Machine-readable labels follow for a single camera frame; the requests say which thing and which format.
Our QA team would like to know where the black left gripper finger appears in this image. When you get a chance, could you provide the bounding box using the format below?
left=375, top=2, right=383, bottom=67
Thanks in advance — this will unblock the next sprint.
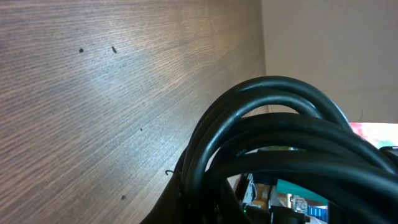
left=139, top=149, right=249, bottom=224

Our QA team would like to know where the black USB cable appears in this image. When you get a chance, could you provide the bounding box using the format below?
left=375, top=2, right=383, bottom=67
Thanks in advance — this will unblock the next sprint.
left=174, top=75, right=398, bottom=224

